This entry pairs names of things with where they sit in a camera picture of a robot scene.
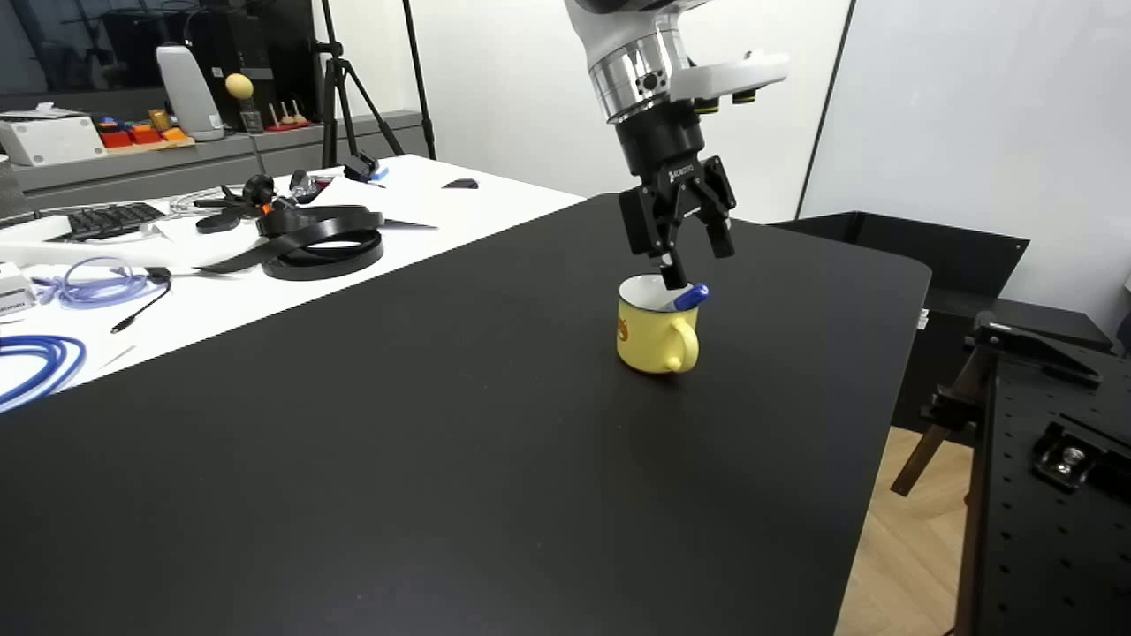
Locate yellow ball on stand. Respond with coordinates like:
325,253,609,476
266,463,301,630
223,72,262,134

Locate light blue cable coil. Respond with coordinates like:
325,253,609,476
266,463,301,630
32,253,164,315

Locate orange red toy blocks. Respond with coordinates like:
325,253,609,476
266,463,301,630
97,110,192,147

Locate black coiled cable bundle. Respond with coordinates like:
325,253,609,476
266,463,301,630
196,202,388,281

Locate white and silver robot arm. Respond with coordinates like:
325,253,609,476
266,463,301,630
567,0,735,290

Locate black keyboard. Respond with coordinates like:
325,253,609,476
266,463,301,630
68,202,158,242

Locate black metal clamp mount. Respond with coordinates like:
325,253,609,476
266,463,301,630
1033,413,1131,498

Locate black computer mouse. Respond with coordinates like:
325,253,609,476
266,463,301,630
443,177,481,191

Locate black thin cable with plug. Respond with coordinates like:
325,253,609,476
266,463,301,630
110,263,176,336

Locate black perforated side table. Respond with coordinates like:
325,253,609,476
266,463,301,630
954,319,1131,636

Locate black camera tripod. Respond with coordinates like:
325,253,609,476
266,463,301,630
316,0,402,165

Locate yellow mug with bear print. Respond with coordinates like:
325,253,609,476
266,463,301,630
615,276,705,374

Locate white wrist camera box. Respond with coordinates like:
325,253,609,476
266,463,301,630
668,51,787,102

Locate grey white chair back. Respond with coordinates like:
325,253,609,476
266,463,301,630
154,47,223,140

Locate blue and white marker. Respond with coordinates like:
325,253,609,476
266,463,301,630
670,281,711,309

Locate white box device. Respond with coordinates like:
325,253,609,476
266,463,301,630
0,112,107,165

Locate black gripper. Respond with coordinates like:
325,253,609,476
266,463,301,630
615,102,735,290

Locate blue cable loop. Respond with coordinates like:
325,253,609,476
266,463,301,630
0,332,91,416

